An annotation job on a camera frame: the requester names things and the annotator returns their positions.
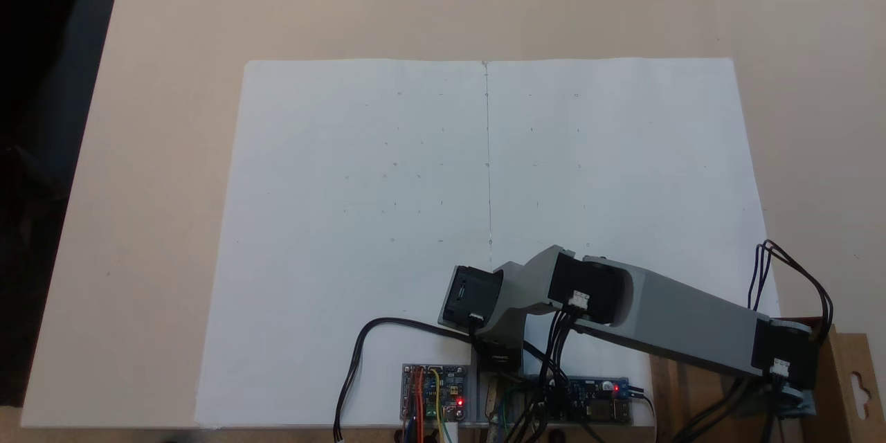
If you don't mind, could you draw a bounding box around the brown cardboard box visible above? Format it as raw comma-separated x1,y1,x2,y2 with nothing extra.
647,317,874,443

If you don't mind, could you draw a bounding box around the blue circuit board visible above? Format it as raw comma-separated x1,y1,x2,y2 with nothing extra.
526,375,633,424

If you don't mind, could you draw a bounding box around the white paper sheet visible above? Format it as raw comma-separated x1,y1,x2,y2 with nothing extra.
195,57,783,428

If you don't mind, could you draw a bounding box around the black forearm motor cable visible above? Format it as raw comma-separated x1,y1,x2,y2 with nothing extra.
664,374,786,443

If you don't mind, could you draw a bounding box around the black gripper motor cable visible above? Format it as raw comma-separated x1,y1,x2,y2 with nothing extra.
748,239,835,347

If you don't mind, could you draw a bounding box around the black shoulder motor cable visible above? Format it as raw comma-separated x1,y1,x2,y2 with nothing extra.
509,306,579,443

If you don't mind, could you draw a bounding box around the circuit board with coloured wires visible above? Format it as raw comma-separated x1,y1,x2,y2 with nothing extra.
400,363,470,423

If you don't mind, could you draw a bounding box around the yellow jumper wire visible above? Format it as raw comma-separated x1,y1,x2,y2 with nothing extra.
428,368,446,431

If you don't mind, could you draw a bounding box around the red jumper wire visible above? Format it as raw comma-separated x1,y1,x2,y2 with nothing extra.
410,368,426,443

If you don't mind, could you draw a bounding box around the black cable on table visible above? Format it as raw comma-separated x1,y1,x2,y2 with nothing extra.
334,317,473,442

